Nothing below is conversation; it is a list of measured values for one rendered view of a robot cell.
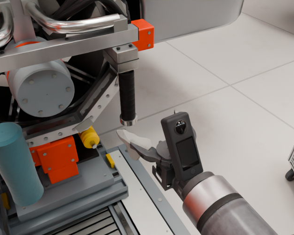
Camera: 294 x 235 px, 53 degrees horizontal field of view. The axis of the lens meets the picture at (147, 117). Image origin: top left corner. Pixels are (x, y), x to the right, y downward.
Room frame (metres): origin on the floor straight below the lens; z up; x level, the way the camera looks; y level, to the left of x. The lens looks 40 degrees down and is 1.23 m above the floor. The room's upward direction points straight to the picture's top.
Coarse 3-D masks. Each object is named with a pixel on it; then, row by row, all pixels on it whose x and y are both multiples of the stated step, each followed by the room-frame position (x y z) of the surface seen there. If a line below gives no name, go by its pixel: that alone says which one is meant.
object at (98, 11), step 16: (96, 16) 0.90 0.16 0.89; (48, 32) 0.79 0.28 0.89; (0, 48) 0.76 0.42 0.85; (80, 64) 0.95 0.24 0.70; (96, 64) 0.87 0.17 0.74; (80, 80) 0.83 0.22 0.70; (96, 80) 0.83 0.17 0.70; (0, 96) 0.82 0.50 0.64; (80, 96) 0.81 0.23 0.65; (0, 112) 0.72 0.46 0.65; (64, 112) 0.77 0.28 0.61
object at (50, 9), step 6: (42, 0) 0.93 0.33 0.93; (48, 0) 0.94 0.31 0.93; (54, 0) 0.95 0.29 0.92; (42, 6) 0.93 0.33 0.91; (48, 6) 0.94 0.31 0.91; (54, 6) 0.95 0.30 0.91; (48, 12) 0.94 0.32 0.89; (54, 12) 0.95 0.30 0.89; (36, 30) 0.87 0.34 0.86; (54, 36) 0.94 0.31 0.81; (60, 36) 0.95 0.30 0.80
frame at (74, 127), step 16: (112, 80) 0.77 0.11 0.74; (96, 96) 0.78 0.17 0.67; (112, 96) 0.76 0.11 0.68; (80, 112) 0.75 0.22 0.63; (96, 112) 0.74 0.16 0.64; (32, 128) 0.68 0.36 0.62; (48, 128) 0.70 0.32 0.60; (64, 128) 0.68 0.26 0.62; (80, 128) 0.70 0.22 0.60; (32, 144) 0.64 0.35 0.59
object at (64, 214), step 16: (112, 160) 0.94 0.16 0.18; (0, 176) 0.87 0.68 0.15; (96, 192) 0.78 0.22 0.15; (112, 192) 0.77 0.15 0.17; (64, 208) 0.70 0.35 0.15; (80, 208) 0.70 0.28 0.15; (96, 208) 0.73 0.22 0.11; (16, 224) 0.62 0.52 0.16; (32, 224) 0.63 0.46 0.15; (48, 224) 0.63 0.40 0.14; (64, 224) 0.66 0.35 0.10
